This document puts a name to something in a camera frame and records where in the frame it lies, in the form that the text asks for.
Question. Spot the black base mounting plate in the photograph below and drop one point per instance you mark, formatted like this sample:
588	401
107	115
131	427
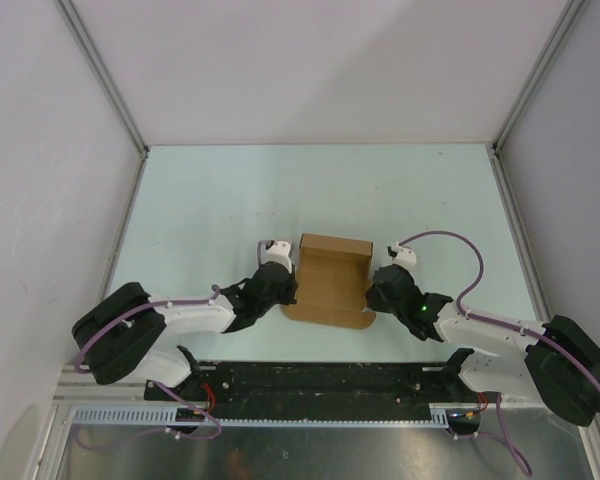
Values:
226	381

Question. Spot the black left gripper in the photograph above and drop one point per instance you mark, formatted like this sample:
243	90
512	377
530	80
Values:
292	285

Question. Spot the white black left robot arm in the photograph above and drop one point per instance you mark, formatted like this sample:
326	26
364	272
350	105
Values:
131	335

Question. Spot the left aluminium frame post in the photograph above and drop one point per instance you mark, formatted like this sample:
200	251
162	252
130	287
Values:
94	59

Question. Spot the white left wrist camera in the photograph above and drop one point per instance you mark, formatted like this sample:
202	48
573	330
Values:
279	252

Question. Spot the right aluminium frame post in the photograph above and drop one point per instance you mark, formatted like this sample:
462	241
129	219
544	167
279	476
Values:
555	42

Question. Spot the aluminium frame post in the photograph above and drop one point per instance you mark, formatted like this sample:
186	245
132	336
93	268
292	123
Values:
555	42
94	59

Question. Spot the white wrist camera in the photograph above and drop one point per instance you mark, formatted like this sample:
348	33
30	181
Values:
403	256
279	252

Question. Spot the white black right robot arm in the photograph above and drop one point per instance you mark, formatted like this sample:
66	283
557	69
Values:
555	363

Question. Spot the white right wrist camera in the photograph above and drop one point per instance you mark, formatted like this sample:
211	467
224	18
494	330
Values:
403	256

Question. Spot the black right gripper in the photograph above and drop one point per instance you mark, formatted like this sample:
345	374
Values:
373	301

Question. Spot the brown cardboard box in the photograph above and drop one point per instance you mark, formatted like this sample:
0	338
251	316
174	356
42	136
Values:
333	276

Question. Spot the grey slotted cable duct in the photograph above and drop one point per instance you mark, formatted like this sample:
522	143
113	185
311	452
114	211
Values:
179	416

